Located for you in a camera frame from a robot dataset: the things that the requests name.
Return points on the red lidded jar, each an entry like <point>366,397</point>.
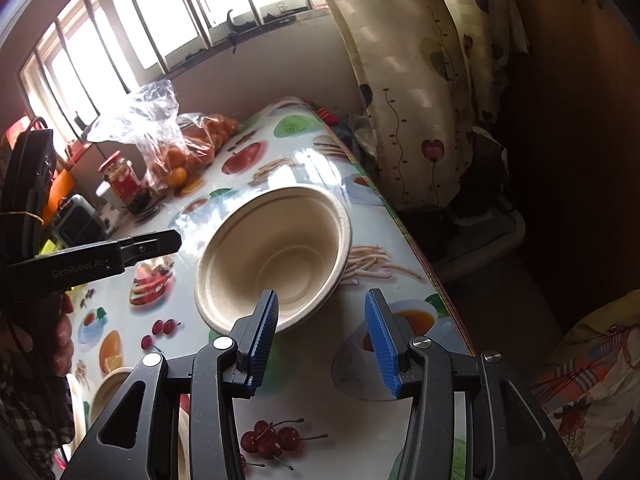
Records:
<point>120,177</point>

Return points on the white paper plate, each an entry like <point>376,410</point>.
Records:
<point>107,385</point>

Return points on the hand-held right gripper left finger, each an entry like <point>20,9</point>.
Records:
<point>265,330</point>

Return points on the grey plastic tub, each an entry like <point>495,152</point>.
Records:
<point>480,240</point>

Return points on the heart print curtain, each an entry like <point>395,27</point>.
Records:
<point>430,70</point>

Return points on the person's left forearm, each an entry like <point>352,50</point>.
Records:
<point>30,410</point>

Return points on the person's left hand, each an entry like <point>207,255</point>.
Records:
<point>64,330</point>

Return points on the dark grey device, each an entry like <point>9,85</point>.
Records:
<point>77,220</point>

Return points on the pile of oranges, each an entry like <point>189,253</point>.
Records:
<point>200,145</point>

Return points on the orange container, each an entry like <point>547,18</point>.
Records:
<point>60,187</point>

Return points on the beige paper bowl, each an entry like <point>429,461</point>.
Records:
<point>305,321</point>
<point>285,250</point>

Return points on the barred window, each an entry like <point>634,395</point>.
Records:
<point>150,20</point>

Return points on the clear plastic bag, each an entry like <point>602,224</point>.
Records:
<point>145,120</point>

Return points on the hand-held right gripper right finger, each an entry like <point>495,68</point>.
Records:
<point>380,340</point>

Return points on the colourful printed blanket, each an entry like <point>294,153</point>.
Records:
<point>590,380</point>

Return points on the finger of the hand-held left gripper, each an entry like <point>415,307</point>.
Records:
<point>150,246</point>

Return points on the fruit print tablecloth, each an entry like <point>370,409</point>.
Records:
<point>310,160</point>

